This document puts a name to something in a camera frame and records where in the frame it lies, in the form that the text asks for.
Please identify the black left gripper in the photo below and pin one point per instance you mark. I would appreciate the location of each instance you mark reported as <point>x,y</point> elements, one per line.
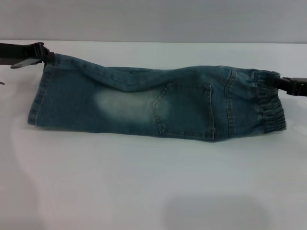
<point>10,54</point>

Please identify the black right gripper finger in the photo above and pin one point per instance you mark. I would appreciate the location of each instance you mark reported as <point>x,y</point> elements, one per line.
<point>296,80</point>
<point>291,90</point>

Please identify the blue denim shorts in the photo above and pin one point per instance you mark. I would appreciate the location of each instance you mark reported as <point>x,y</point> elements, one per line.
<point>182,112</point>

